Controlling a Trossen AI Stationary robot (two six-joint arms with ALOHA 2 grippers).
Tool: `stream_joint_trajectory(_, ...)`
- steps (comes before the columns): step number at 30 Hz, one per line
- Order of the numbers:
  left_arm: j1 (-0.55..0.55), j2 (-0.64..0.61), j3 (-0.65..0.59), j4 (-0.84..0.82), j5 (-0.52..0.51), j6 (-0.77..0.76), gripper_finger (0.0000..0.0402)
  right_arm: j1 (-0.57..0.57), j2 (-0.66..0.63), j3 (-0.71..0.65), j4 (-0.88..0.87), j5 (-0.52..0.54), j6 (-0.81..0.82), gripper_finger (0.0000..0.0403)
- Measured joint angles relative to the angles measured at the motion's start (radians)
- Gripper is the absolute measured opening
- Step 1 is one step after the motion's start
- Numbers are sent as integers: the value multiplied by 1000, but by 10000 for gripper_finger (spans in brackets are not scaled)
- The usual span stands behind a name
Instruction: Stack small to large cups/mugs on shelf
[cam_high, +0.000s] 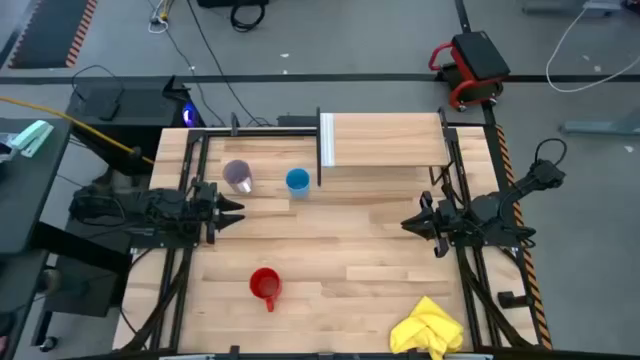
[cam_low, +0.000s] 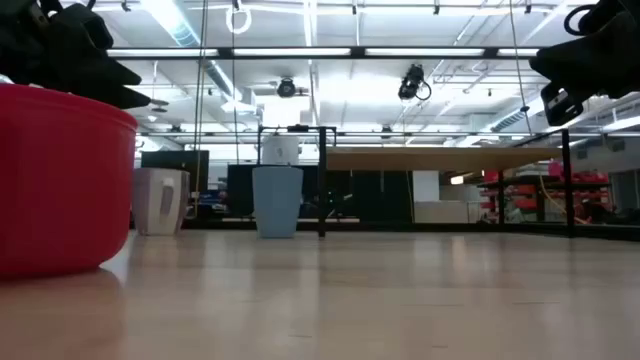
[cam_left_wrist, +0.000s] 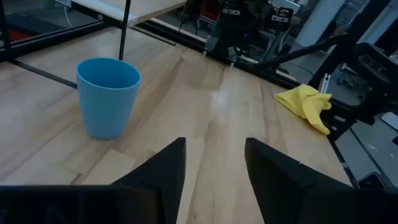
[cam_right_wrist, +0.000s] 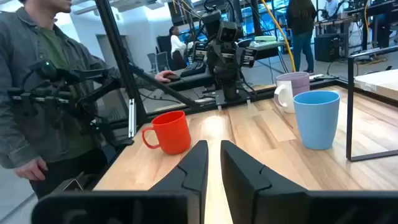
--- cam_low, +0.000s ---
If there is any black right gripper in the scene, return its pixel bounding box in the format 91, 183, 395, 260
528, 6, 640, 100

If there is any white cabinet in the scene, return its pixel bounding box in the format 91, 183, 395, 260
413, 170, 482, 224

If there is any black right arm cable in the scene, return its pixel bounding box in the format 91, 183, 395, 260
563, 3, 597, 37

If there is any red mug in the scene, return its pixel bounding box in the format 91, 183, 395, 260
0, 83, 139, 280

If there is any light blue cup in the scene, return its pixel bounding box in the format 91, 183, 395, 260
251, 165, 305, 239

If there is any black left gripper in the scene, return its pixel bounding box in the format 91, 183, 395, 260
0, 0, 152, 110

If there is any dark monitor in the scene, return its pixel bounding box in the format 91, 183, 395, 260
140, 149, 211, 194

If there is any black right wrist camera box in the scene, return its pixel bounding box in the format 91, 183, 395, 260
540, 81, 585, 127

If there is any wooden shelf with black legs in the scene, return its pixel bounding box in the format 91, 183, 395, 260
257, 124, 575, 239

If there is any white cylindrical container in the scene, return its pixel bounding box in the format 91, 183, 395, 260
261, 135, 301, 167

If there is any lilac and white mug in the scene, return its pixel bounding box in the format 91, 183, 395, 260
131, 167, 192, 237

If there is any white cable loop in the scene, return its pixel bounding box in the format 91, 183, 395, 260
224, 3, 253, 36

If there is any thin grey hanging cable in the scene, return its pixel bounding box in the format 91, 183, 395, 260
508, 0, 534, 137

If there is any black table edge rail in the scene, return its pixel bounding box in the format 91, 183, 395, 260
130, 217, 640, 242

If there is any rack with red bins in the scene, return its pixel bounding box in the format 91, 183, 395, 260
476, 159, 612, 225

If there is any black overhead camera with cable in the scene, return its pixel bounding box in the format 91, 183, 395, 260
397, 63, 433, 102

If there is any black frame beam with lights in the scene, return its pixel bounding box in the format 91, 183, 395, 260
106, 46, 542, 62

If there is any round black ceiling camera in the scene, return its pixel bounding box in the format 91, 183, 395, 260
275, 76, 298, 99

